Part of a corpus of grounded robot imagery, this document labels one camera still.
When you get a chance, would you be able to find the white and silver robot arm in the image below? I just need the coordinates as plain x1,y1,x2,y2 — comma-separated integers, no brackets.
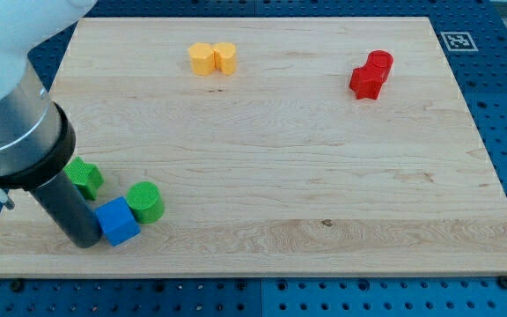
0,0,96,209

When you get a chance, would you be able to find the blue cube block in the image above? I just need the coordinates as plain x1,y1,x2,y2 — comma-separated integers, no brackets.
95,196,141,247

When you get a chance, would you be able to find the wooden board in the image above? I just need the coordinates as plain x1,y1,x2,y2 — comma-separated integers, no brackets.
0,17,507,279

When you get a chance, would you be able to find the yellow heart block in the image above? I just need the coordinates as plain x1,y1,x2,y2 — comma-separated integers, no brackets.
213,42,237,76

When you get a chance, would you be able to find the yellow hexagon block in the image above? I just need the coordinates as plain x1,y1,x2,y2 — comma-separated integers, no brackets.
187,42,216,76

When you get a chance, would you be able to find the green cylinder block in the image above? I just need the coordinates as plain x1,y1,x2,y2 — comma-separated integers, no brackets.
126,181,165,224

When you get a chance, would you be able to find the red star block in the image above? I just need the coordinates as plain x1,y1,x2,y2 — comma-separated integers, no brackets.
349,66,384,100

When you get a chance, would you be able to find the red cylinder block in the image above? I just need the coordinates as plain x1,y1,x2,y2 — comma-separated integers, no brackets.
364,50,394,83

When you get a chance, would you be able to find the green star block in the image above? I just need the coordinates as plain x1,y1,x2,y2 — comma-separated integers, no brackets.
64,157,104,201

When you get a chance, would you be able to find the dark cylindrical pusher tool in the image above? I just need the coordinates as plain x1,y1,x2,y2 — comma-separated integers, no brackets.
30,172,102,248

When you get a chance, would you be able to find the fiducial marker tag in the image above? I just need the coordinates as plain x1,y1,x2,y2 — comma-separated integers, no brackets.
440,32,478,52

